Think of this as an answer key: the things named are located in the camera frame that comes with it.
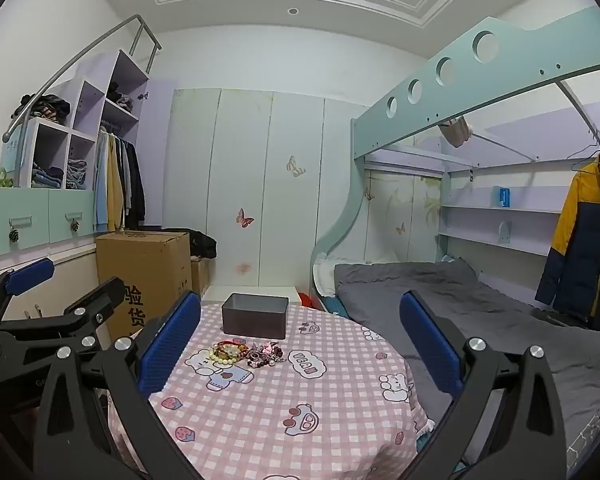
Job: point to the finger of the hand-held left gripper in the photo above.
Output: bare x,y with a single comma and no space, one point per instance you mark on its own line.
105,296
30,275

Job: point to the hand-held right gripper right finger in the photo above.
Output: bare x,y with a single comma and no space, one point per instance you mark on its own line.
430,345

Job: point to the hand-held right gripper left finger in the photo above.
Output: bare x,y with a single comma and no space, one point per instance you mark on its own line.
170,345

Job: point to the grey metal tin box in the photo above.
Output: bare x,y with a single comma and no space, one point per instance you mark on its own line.
255,320

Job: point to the cream curved cabinet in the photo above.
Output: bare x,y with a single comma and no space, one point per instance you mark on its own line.
75,280

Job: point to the large cardboard box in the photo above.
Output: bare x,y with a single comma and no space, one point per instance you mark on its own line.
145,265

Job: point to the grey blanket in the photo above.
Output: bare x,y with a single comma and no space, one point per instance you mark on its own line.
455,300

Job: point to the teal drawer cabinet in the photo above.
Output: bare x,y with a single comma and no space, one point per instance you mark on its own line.
35,215

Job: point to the small cardboard box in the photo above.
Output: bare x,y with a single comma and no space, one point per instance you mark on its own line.
199,275

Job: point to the folded dark jeans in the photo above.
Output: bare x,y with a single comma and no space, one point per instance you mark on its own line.
47,176

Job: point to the teal bed mat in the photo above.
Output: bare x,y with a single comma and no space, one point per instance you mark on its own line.
336,306

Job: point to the black bag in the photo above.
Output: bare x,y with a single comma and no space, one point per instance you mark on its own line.
202,245

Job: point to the white board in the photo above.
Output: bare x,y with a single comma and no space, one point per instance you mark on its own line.
260,289

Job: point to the pale pink butterfly sticker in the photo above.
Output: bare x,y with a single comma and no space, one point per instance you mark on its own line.
244,268

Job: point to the folded light jeans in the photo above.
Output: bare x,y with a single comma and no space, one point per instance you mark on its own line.
76,174

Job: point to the row of hanging clothes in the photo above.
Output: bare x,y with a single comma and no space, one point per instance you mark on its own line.
112,180

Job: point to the pink checkered cartoon tablecloth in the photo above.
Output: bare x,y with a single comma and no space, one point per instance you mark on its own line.
330,410

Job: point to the white pillow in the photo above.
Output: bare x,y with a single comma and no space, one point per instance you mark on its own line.
325,272

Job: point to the blue shelf item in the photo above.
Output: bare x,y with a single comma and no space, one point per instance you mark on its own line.
502,196

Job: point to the dark clothes pile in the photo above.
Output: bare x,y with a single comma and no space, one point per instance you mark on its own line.
47,107

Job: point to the yellow and navy jacket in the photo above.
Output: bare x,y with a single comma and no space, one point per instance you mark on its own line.
580,240

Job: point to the white wardrobe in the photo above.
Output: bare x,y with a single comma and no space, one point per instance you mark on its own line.
240,160

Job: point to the folded dark clothes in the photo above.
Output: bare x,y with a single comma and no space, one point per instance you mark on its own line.
117,97

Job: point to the beige hanging bag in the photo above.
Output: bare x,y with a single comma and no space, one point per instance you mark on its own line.
456,132

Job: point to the beige butterfly sticker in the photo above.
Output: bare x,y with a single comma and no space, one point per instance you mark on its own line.
295,166

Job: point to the lilac stepped shelf unit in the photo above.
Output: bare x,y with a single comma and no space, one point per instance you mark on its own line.
125,75

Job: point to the grey metal handrail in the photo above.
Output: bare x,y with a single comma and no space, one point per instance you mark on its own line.
80,52

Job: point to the blue clothes hanger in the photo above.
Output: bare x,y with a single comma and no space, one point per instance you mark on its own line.
587,155

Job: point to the lilac wall shelves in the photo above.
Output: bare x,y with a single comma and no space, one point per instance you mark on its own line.
505,209

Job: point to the teal bunk bed frame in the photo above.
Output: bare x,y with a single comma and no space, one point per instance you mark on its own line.
430,95

